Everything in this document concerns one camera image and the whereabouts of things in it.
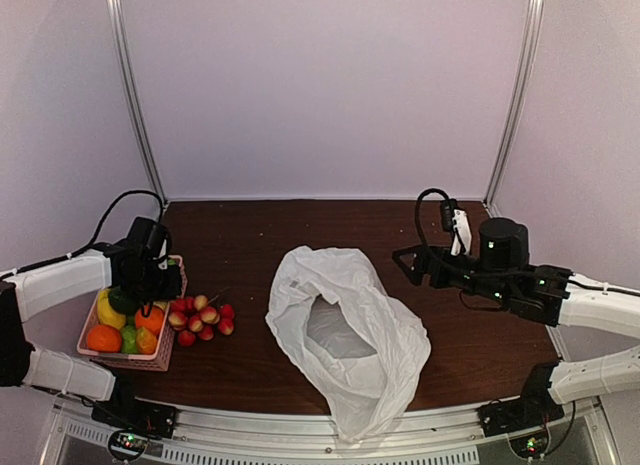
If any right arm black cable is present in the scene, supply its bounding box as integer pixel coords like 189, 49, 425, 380
416, 187, 456, 251

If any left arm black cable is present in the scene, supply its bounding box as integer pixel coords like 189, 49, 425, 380
0, 188, 166, 279

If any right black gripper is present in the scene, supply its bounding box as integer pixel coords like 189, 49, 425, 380
393, 244, 512, 305

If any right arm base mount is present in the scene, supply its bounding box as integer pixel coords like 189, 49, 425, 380
477, 397, 565, 462

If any yellow orange fruit toy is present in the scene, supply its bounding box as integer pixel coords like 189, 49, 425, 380
135, 327, 159, 355

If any front aluminium rail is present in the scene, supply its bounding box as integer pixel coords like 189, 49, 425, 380
37, 372, 620, 464

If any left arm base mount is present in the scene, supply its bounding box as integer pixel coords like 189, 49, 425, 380
78, 374, 178, 464

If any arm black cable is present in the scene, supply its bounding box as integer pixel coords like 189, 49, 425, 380
416, 187, 456, 251
0, 188, 166, 279

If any right aluminium frame post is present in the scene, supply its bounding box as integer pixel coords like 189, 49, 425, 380
483, 0, 545, 216

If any pink perforated basket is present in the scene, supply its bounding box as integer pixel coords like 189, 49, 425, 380
76, 254, 189, 374

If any green lime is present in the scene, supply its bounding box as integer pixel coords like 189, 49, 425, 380
107, 287, 139, 315

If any white plastic bag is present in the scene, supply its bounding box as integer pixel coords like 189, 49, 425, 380
265, 246, 431, 442

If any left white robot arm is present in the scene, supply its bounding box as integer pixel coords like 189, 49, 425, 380
1, 217, 184, 429

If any red lychee bunch toy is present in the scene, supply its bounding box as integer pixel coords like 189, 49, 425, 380
168, 294, 236, 348

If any left aluminium frame post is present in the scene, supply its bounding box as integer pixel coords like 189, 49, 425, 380
106, 0, 169, 207

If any yellow banana toy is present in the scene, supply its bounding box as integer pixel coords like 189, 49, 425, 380
96, 289, 127, 330

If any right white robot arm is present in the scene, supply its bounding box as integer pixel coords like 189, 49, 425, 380
392, 217, 639, 427

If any light green apple toy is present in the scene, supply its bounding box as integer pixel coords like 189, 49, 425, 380
120, 325, 138, 354

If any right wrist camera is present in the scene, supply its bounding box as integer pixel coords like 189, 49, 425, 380
440, 199, 472, 256

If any orange fruit in basket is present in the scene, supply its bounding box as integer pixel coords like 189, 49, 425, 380
134, 305, 165, 336

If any aluminium frame post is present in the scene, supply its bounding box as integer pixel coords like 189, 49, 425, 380
106, 0, 169, 207
483, 0, 545, 216

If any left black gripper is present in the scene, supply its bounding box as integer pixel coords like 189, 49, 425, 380
126, 261, 181, 301

